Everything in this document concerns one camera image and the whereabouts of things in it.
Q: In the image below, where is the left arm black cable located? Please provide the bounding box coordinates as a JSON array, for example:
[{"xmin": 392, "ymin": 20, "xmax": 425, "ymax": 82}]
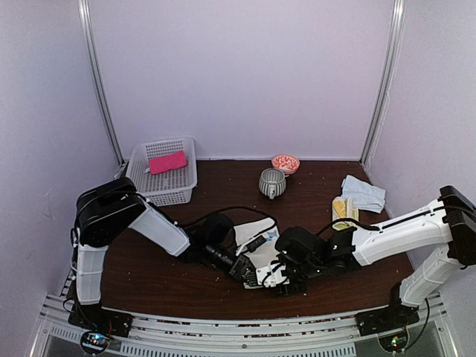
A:
[{"xmin": 178, "ymin": 206, "xmax": 280, "ymax": 246}]

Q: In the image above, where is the grey striped ceramic mug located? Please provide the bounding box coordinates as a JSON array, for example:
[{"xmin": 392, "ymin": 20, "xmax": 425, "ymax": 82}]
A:
[{"xmin": 258, "ymin": 168, "xmax": 286, "ymax": 200}]

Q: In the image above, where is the right aluminium corner post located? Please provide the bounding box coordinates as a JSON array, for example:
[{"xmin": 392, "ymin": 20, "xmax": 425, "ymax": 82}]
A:
[{"xmin": 359, "ymin": 0, "xmax": 406, "ymax": 170}]

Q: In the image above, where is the red white patterned bowl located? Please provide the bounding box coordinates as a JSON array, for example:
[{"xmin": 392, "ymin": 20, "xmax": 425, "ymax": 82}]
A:
[{"xmin": 271, "ymin": 154, "xmax": 300, "ymax": 176}]

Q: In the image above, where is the aluminium corner post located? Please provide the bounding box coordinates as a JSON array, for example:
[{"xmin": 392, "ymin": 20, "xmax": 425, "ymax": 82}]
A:
[
  {"xmin": 77, "ymin": 0, "xmax": 125, "ymax": 167},
  {"xmin": 359, "ymin": 0, "xmax": 406, "ymax": 170}
]

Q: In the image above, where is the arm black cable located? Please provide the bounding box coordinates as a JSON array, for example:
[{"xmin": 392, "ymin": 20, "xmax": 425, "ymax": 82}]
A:
[
  {"xmin": 178, "ymin": 206, "xmax": 280, "ymax": 246},
  {"xmin": 315, "ymin": 219, "xmax": 436, "ymax": 353}
]

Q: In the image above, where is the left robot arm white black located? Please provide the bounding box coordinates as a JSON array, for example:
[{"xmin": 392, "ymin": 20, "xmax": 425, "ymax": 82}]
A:
[{"xmin": 71, "ymin": 178, "xmax": 256, "ymax": 330}]

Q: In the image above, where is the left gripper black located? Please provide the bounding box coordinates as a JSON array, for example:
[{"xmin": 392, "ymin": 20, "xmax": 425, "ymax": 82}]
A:
[{"xmin": 205, "ymin": 242, "xmax": 253, "ymax": 284}]

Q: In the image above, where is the pink microfibre towel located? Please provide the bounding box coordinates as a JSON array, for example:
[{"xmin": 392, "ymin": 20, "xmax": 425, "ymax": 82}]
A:
[{"xmin": 149, "ymin": 150, "xmax": 187, "ymax": 175}]

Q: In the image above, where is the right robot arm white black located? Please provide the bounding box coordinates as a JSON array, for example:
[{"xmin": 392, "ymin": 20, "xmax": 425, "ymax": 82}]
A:
[{"xmin": 275, "ymin": 186, "xmax": 475, "ymax": 335}]

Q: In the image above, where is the beige towel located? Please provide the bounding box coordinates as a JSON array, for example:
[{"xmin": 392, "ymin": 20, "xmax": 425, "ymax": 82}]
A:
[{"xmin": 234, "ymin": 217, "xmax": 280, "ymax": 289}]

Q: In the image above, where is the yellow green patterned towel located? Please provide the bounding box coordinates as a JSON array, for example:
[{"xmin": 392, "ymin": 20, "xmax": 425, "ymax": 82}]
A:
[{"xmin": 332, "ymin": 196, "xmax": 359, "ymax": 231}]

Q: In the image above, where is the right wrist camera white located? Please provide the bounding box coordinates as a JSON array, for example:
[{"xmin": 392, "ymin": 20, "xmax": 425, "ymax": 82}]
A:
[{"xmin": 256, "ymin": 263, "xmax": 289, "ymax": 288}]

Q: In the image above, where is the light blue towel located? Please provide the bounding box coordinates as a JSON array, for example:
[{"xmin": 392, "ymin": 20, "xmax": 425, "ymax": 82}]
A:
[{"xmin": 341, "ymin": 175, "xmax": 386, "ymax": 214}]

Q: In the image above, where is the left aluminium corner post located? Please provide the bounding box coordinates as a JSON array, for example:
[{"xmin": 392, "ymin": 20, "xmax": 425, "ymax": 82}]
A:
[{"xmin": 77, "ymin": 0, "xmax": 125, "ymax": 167}]

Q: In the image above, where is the aluminium front rail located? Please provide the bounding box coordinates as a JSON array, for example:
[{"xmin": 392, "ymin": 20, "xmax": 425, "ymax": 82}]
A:
[{"xmin": 26, "ymin": 293, "xmax": 463, "ymax": 356}]

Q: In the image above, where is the white perforated plastic basket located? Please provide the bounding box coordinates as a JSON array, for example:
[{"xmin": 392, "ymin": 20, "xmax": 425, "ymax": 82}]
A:
[{"xmin": 126, "ymin": 138, "xmax": 198, "ymax": 206}]

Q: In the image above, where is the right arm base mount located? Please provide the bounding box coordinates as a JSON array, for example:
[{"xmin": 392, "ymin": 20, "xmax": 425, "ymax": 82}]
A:
[{"xmin": 355, "ymin": 306, "xmax": 419, "ymax": 336}]

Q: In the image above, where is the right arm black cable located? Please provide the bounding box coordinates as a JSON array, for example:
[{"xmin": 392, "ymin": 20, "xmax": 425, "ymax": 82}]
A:
[{"xmin": 315, "ymin": 219, "xmax": 436, "ymax": 353}]

